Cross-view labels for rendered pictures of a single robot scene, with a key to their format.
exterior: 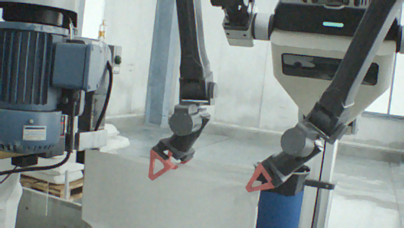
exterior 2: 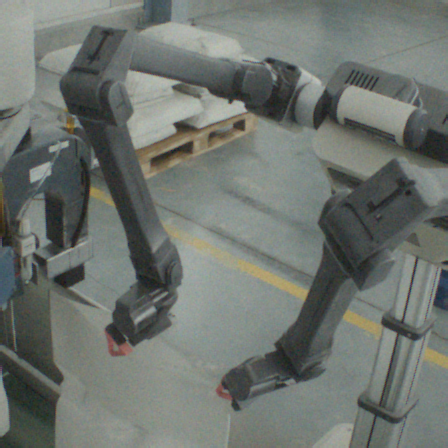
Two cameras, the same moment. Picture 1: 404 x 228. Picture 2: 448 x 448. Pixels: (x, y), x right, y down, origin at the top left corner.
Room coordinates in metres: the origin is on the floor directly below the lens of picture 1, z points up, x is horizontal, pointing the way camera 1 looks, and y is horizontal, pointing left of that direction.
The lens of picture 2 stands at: (-0.08, -0.41, 1.99)
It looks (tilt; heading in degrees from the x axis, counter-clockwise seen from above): 29 degrees down; 15
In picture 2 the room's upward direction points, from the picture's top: 5 degrees clockwise
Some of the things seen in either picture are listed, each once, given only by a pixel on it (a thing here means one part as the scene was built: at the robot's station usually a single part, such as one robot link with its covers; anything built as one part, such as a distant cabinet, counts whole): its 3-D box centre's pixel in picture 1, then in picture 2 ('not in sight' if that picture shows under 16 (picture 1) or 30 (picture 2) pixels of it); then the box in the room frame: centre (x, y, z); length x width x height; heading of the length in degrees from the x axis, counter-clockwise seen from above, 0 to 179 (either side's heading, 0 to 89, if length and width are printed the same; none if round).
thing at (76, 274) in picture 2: (91, 154); (73, 269); (1.33, 0.33, 0.98); 0.09 x 0.05 x 0.05; 158
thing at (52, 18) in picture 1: (32, 18); not in sight; (0.85, 0.35, 1.35); 0.12 x 0.12 x 0.04
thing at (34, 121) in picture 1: (26, 87); not in sight; (0.85, 0.35, 1.21); 0.15 x 0.15 x 0.25
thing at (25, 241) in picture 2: not in sight; (24, 249); (1.14, 0.34, 1.14); 0.05 x 0.04 x 0.16; 158
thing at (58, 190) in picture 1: (65, 177); (151, 125); (4.34, 1.32, 0.07); 1.20 x 0.82 x 0.14; 160
